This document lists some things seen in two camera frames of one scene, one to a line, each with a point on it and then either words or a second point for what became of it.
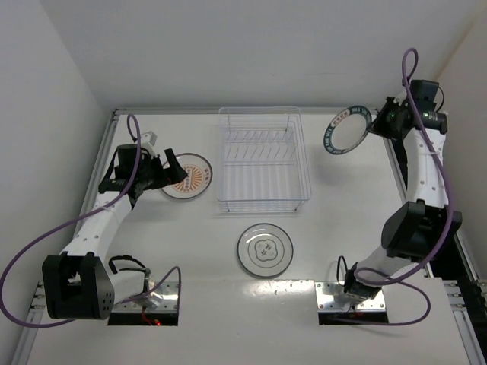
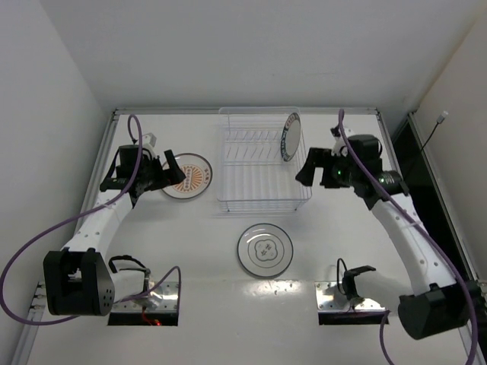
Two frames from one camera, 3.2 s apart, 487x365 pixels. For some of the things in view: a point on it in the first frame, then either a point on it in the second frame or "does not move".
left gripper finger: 176,171 does not move
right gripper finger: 376,126 -> 316,157
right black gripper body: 381,119 -> 324,167
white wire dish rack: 262,163 does not move
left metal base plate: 164,298 does not move
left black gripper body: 160,172 does not move
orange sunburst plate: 199,176 does not move
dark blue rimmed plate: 347,130 -> 291,137
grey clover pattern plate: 265,249 does not move
